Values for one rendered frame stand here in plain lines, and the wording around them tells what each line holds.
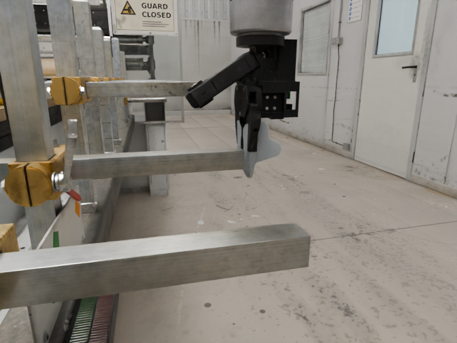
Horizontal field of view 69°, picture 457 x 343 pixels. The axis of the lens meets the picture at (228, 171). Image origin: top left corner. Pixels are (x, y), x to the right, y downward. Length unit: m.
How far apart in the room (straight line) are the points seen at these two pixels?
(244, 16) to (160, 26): 2.27
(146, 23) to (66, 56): 2.07
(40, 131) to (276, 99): 0.32
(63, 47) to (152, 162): 0.30
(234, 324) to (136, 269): 1.24
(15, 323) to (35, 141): 0.21
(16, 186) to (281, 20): 0.39
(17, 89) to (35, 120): 0.04
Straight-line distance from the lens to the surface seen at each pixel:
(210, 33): 9.42
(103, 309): 0.46
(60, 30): 0.71
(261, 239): 0.28
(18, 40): 0.46
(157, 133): 2.78
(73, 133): 0.26
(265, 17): 0.49
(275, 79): 0.52
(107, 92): 0.74
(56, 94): 0.68
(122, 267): 0.27
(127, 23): 2.75
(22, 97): 0.46
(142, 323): 1.54
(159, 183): 2.88
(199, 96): 0.48
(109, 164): 0.50
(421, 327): 1.68
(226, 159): 0.51
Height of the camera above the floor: 0.97
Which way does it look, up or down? 16 degrees down
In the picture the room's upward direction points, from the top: straight up
